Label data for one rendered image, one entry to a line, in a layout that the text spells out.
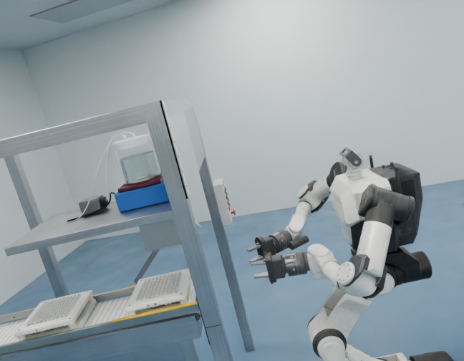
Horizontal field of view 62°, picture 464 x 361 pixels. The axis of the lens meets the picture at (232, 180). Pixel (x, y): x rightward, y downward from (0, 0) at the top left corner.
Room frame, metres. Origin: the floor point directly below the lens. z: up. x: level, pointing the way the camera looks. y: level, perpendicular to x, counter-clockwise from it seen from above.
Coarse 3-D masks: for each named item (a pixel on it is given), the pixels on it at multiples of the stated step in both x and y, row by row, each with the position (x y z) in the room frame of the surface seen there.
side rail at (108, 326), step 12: (168, 312) 1.37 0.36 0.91; (180, 312) 1.37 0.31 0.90; (192, 312) 1.37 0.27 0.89; (96, 324) 1.40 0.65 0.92; (108, 324) 1.39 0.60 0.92; (120, 324) 1.38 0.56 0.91; (132, 324) 1.38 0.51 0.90; (48, 336) 1.40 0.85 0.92; (60, 336) 1.40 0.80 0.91; (72, 336) 1.39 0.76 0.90; (0, 348) 1.41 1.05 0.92; (12, 348) 1.41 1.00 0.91; (24, 348) 1.40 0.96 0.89
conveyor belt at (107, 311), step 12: (120, 300) 1.63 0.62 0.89; (192, 300) 1.47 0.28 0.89; (96, 312) 1.57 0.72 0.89; (108, 312) 1.55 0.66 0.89; (120, 312) 1.52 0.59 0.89; (0, 324) 1.68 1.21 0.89; (12, 324) 1.65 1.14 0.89; (84, 324) 1.49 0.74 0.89; (0, 336) 1.57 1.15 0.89; (12, 336) 1.54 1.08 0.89; (84, 336) 1.41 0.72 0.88
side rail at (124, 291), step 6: (126, 288) 1.67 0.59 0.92; (132, 288) 1.66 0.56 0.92; (96, 294) 1.68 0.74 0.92; (102, 294) 1.67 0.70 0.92; (108, 294) 1.66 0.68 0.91; (114, 294) 1.66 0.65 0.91; (120, 294) 1.66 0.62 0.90; (126, 294) 1.66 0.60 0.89; (96, 300) 1.67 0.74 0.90; (102, 300) 1.67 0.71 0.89; (18, 312) 1.69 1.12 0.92; (24, 312) 1.68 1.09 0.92; (30, 312) 1.68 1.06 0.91; (0, 318) 1.69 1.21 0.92; (6, 318) 1.69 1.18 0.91; (12, 318) 1.69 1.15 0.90; (18, 318) 1.69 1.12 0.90
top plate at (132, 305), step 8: (184, 272) 1.60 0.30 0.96; (184, 280) 1.52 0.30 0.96; (136, 288) 1.56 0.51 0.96; (144, 288) 1.54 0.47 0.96; (184, 288) 1.45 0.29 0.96; (136, 296) 1.49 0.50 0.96; (152, 296) 1.45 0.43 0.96; (160, 296) 1.43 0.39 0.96; (168, 296) 1.42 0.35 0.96; (176, 296) 1.40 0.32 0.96; (184, 296) 1.39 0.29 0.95; (128, 304) 1.43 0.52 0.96; (136, 304) 1.41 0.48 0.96; (144, 304) 1.40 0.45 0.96; (152, 304) 1.40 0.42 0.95; (160, 304) 1.40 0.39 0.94
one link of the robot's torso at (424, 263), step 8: (400, 248) 1.45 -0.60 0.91; (392, 256) 1.40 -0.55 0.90; (400, 256) 1.40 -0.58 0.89; (408, 256) 1.40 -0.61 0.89; (416, 256) 1.44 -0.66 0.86; (424, 256) 1.43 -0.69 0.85; (392, 264) 1.40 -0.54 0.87; (400, 264) 1.40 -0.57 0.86; (408, 264) 1.40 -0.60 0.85; (416, 264) 1.40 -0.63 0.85; (424, 264) 1.41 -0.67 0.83; (400, 272) 1.41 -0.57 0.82; (408, 272) 1.40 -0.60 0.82; (416, 272) 1.40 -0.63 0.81; (424, 272) 1.41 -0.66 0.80; (400, 280) 1.41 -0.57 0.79; (408, 280) 1.42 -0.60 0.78; (416, 280) 1.42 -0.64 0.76
